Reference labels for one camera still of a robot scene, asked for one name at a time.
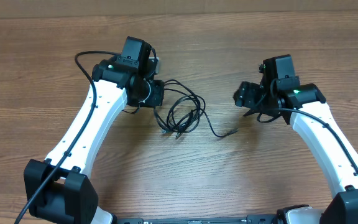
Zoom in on black USB cable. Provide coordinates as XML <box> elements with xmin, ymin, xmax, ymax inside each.
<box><xmin>153</xmin><ymin>79</ymin><xmax>206</xmax><ymax>139</ymax></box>

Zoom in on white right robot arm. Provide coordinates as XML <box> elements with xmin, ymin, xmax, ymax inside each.
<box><xmin>233</xmin><ymin>54</ymin><xmax>358</xmax><ymax>223</ymax></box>

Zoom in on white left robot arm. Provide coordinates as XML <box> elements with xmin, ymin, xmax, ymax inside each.
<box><xmin>16</xmin><ymin>37</ymin><xmax>163</xmax><ymax>223</ymax></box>

